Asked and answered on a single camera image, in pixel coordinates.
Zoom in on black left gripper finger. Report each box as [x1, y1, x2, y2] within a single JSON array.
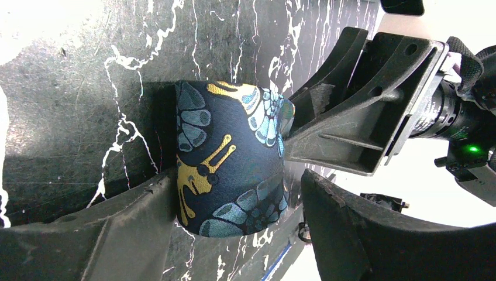
[[301, 169, 495, 280], [1, 169, 176, 280], [290, 27, 368, 128]]

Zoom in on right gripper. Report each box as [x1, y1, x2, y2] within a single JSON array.
[[284, 33, 495, 206]]

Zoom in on blue floral tie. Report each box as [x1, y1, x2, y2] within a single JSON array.
[[175, 81, 295, 238]]

